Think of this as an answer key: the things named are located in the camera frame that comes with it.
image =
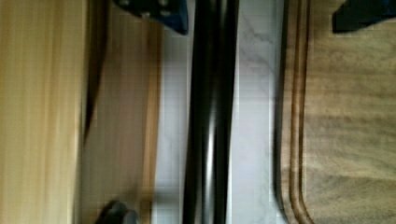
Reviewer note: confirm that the dark wooden cutting board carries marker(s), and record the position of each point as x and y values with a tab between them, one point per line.
335	119

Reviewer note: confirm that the black drawer handle bar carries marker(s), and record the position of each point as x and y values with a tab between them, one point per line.
211	111

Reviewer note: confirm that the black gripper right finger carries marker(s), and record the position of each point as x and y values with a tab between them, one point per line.
354	15

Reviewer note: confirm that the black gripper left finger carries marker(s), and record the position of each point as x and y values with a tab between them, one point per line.
173	14

